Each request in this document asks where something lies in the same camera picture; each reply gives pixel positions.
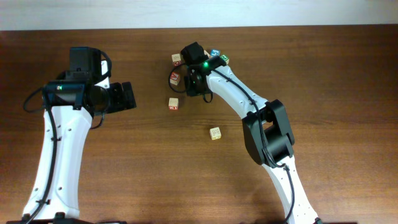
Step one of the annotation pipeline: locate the wooden block red bottom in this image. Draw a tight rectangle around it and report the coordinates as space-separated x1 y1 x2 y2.
169 98 179 110

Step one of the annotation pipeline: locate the wooden block yellow side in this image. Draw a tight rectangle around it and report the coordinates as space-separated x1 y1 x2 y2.
210 127 221 140

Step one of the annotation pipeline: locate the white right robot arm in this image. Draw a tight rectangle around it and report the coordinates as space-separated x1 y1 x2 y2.
180 42 322 224

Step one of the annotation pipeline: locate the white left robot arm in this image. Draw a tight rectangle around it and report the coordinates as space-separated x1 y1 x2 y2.
18 47 136 223

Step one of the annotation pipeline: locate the wooden block red V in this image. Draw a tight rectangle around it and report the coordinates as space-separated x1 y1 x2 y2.
169 72 181 86

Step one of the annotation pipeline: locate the wooden block red G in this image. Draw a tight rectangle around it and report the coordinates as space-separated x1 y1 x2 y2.
172 54 182 67

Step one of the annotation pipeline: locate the wooden block red print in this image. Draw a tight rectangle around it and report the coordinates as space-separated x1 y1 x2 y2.
204 50 211 59

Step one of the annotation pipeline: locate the wooden block blue S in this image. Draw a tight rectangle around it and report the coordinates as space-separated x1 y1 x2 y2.
210 49 221 57

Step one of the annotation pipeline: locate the wooden block green R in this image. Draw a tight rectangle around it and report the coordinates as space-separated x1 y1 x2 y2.
220 55 229 64

